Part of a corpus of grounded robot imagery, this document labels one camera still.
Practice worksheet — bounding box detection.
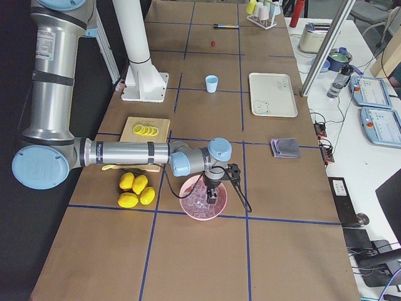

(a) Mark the pink bowl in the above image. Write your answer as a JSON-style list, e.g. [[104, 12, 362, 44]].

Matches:
[[179, 176, 227, 221]]

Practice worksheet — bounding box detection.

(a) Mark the light blue cup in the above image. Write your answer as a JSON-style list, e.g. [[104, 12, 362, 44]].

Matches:
[[205, 75, 219, 93]]

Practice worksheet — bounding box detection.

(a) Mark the steel muddler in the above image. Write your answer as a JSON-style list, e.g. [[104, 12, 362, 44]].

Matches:
[[213, 23, 239, 29]]

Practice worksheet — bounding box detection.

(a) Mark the lemon slice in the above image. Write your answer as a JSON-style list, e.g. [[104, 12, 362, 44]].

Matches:
[[147, 126, 159, 137], [132, 124, 144, 135]]

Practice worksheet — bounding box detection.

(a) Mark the yellow knife handle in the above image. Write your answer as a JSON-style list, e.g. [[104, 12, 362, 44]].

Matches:
[[102, 164, 116, 171]]

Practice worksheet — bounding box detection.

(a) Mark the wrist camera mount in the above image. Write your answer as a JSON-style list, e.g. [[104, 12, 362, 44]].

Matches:
[[226, 163, 241, 187]]

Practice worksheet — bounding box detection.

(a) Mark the yellow cup on rack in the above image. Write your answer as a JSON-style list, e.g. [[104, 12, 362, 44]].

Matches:
[[246, 0, 258, 15]]

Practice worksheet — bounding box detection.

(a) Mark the grey folded cloth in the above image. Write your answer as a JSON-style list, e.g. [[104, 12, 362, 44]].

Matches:
[[271, 137, 301, 159]]

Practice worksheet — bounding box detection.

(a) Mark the aluminium frame post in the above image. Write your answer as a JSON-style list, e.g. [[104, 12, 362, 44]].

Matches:
[[300, 0, 356, 97]]

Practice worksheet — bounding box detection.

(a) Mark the white cup rack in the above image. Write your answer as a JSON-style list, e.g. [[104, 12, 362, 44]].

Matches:
[[246, 15, 277, 29]]

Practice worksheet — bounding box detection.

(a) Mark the cream toaster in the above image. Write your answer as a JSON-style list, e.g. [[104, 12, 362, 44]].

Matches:
[[299, 23, 331, 53]]

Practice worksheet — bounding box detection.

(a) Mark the wooden cutting board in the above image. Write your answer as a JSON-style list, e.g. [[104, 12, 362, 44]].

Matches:
[[109, 116, 171, 172]]

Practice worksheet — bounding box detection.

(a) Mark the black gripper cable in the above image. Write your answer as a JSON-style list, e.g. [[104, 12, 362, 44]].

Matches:
[[162, 162, 253, 213]]

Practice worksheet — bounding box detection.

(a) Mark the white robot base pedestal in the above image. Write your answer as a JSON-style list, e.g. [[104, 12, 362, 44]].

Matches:
[[113, 0, 169, 103]]

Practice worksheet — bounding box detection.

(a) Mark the teach pendant lower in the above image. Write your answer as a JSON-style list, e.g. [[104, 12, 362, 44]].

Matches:
[[360, 107, 400, 148]]

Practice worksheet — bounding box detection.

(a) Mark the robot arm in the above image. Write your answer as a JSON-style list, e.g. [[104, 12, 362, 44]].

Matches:
[[12, 1, 232, 204]]

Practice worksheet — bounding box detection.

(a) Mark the dark blue bowl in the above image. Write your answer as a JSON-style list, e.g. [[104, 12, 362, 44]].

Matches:
[[327, 47, 353, 71]]

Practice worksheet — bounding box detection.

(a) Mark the teach pendant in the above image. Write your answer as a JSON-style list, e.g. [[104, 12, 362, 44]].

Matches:
[[350, 75, 392, 108], [360, 107, 400, 148]]

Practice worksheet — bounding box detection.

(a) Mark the whole yellow lemon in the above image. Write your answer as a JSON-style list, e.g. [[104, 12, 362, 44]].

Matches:
[[117, 192, 139, 208]]

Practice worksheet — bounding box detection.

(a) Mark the red bottle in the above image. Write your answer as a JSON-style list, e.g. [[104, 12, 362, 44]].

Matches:
[[289, 0, 305, 28]]

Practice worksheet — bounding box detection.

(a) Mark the cream bear tray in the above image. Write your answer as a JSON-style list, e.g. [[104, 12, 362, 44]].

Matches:
[[249, 73, 298, 118]]

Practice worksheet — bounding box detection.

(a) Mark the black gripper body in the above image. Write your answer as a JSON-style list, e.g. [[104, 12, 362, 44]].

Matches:
[[203, 171, 221, 190]]

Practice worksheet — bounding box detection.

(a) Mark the pink cup on rack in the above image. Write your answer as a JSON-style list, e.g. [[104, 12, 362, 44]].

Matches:
[[258, 6, 269, 21]]

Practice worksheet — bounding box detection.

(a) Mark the teach pendant upper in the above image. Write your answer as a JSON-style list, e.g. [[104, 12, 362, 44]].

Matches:
[[350, 75, 392, 108]]

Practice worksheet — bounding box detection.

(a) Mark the clear water bottle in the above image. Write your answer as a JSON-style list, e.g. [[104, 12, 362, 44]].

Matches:
[[326, 64, 355, 98]]

